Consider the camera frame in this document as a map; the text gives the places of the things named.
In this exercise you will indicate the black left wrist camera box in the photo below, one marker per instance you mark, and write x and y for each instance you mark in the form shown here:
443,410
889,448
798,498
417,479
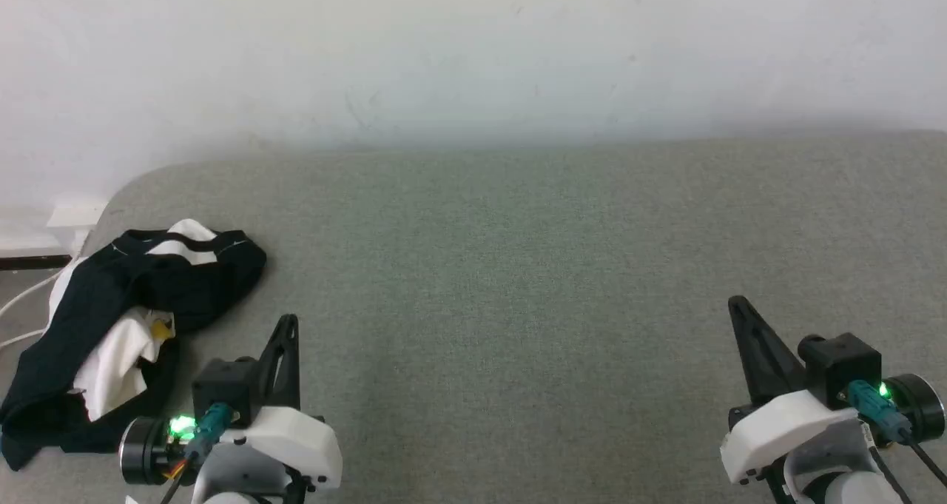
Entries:
222,389

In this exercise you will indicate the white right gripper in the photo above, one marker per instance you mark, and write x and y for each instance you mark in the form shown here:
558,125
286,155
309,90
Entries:
784,426

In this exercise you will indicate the white wall socket box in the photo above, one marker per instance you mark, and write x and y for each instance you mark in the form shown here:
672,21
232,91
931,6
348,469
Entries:
74,214

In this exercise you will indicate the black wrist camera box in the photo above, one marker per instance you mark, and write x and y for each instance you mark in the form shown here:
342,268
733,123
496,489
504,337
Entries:
843,363
222,389

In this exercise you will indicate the grey fabric ironing board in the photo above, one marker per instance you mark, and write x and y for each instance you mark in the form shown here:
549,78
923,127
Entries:
518,304

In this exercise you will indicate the black and white garment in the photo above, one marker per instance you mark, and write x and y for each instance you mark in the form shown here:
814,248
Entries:
96,297

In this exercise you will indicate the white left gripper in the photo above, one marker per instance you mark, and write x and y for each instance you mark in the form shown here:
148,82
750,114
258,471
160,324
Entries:
296,437

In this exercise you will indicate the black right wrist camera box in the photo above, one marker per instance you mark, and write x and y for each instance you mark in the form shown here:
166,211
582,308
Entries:
843,363

